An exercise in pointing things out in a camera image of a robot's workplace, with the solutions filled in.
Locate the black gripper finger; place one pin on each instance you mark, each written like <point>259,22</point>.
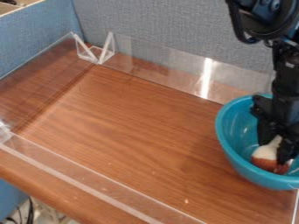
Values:
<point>288,149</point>
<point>267,130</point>

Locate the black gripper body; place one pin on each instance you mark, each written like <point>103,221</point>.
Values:
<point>280,109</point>

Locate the brown white toy mushroom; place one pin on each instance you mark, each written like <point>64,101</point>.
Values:
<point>263,158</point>

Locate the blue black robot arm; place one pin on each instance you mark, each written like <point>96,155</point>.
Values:
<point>270,21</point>

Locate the blue plastic bowl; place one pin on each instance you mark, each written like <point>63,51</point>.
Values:
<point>236,132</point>

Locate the clear acrylic back barrier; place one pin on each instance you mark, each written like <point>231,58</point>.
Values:
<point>190,73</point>

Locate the clear acrylic barrier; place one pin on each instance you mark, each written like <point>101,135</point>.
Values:
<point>65,55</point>
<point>116,194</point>
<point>190,73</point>

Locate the clear acrylic front barrier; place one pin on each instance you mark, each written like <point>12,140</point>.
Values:
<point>116,194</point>

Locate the clear acrylic left barrier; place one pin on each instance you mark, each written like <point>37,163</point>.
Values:
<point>65,55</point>

